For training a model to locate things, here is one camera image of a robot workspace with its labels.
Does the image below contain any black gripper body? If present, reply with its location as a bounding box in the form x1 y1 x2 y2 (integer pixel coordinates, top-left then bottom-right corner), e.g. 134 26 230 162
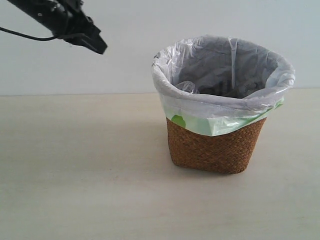
51 4 94 40

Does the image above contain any green label water bottle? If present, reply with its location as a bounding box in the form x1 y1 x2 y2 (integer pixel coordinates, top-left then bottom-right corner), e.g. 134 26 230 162
175 81 199 94

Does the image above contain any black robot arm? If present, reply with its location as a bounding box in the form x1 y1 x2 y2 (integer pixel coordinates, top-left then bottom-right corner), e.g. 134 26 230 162
0 0 108 55

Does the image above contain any white plastic bin liner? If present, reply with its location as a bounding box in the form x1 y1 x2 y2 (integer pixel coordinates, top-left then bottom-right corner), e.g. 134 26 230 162
151 35 296 137

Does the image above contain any brown woven wicker bin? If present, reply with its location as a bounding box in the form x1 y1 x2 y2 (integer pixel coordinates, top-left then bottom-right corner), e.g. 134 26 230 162
166 118 266 174

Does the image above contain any black cable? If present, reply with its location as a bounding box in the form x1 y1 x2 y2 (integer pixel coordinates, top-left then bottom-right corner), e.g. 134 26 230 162
0 26 60 42

